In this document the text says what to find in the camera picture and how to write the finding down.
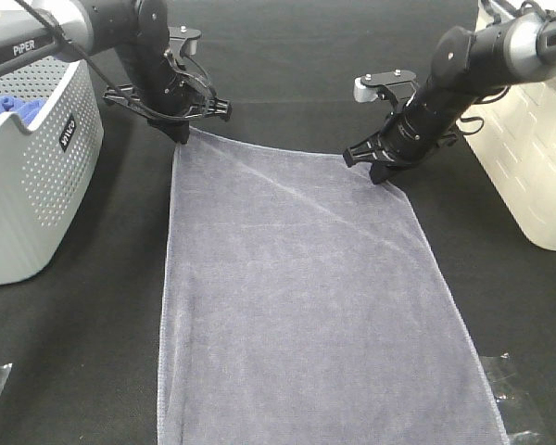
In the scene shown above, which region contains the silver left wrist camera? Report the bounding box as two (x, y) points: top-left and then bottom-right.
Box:
(169, 25), (202, 57)

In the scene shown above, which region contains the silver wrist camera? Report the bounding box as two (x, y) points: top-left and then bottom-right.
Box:
(353, 69), (419, 104)
(169, 25), (202, 57)

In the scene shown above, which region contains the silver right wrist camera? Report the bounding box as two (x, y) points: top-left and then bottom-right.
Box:
(353, 69), (419, 104)

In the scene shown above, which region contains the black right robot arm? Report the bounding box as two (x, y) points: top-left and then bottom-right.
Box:
(343, 6), (556, 184)

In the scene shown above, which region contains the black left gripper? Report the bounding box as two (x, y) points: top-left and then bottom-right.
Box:
(103, 44), (232, 145)

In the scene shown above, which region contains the right clear tape strip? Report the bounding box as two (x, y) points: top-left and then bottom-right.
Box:
(480, 353), (554, 445)

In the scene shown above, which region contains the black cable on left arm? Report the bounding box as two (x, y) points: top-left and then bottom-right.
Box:
(13, 0), (214, 117)

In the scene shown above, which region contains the cream plastic basket grey rim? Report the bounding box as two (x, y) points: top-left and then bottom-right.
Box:
(454, 0), (556, 252)

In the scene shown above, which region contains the grey towel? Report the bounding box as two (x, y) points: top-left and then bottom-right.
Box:
(157, 130), (508, 444)

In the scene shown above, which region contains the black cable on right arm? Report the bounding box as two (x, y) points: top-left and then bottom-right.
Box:
(458, 0), (556, 135)

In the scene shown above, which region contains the blue towel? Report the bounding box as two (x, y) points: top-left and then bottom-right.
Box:
(0, 95), (46, 126)

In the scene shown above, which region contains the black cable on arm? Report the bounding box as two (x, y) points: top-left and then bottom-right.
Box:
(458, 0), (556, 135)
(13, 0), (214, 117)

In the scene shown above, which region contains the grey perforated plastic basket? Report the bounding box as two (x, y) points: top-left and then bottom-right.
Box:
(0, 56), (104, 286)

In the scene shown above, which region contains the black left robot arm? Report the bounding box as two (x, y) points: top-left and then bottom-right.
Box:
(0, 0), (232, 145)

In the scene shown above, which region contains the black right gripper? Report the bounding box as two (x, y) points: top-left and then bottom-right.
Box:
(343, 80), (473, 184)

